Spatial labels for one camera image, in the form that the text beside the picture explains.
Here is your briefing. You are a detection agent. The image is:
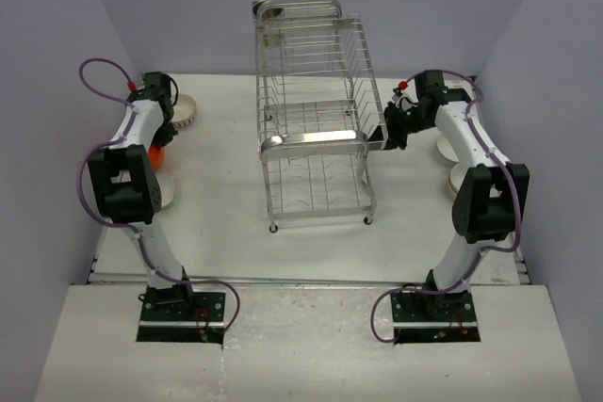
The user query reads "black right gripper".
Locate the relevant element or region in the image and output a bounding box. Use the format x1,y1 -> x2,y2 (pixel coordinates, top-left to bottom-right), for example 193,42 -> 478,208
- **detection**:
363,102 -> 433,152

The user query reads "black and white striped bowl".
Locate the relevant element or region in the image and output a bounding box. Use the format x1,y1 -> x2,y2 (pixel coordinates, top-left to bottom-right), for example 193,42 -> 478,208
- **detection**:
171,94 -> 198,130

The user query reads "orange bowl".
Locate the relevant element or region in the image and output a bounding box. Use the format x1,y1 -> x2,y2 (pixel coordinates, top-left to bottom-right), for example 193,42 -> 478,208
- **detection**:
148,146 -> 165,171

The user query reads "cream flower pattern bowl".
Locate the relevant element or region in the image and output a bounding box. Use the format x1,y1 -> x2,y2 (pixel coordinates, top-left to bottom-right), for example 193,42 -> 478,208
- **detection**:
448,163 -> 467,197

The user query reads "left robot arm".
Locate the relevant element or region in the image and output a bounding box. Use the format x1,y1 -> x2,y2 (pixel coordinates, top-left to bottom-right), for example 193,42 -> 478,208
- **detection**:
85,72 -> 196,320

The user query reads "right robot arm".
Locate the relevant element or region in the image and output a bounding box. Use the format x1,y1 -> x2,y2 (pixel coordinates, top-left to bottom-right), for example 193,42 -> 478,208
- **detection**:
368,70 -> 530,320

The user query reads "stainless steel dish rack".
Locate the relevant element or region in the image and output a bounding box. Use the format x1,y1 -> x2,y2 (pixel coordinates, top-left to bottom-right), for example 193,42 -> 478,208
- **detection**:
254,0 -> 384,233

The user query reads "metal cutlery holder cup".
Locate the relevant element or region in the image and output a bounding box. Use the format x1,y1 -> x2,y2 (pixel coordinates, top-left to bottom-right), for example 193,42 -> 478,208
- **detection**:
252,0 -> 283,49

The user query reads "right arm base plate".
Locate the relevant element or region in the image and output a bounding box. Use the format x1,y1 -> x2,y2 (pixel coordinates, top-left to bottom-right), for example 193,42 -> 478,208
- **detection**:
390,291 -> 481,344

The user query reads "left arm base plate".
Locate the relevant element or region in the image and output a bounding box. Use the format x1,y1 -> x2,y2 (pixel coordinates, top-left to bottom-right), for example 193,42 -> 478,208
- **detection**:
136,292 -> 226,345

